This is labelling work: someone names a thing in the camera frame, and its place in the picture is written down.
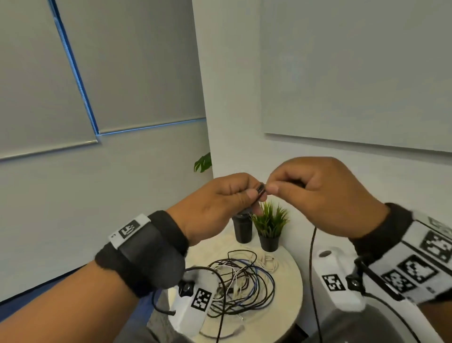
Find black tumbler with lid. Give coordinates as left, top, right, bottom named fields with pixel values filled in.
left=231, top=208, right=254, bottom=245

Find person's dark trousers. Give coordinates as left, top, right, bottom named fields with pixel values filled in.
left=116, top=303, right=442, bottom=343

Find blue network cable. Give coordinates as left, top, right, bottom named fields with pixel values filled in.
left=197, top=260, right=276, bottom=340

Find person's left forearm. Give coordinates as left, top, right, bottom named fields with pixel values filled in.
left=0, top=261, right=140, bottom=343

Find thick white usb cable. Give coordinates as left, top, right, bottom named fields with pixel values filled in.
left=257, top=253, right=280, bottom=273

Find white wall whiteboard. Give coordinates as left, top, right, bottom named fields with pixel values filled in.
left=260, top=0, right=452, bottom=153

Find person's right forearm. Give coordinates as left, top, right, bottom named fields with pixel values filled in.
left=418, top=300, right=452, bottom=343

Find large leafy green plant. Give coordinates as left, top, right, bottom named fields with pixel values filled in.
left=193, top=152, right=213, bottom=174

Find small potted grass plant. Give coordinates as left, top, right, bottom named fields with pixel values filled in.
left=250, top=200, right=290, bottom=253

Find person's right hand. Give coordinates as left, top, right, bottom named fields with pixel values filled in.
left=265, top=156, right=390, bottom=240

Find round white table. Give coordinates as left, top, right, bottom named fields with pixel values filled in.
left=168, top=226, right=304, bottom=343

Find black marker wristband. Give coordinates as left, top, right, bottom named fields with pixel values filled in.
left=94, top=211, right=190, bottom=298
left=349, top=202, right=452, bottom=304

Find person's left hand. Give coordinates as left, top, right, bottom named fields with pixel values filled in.
left=166, top=173, right=268, bottom=247

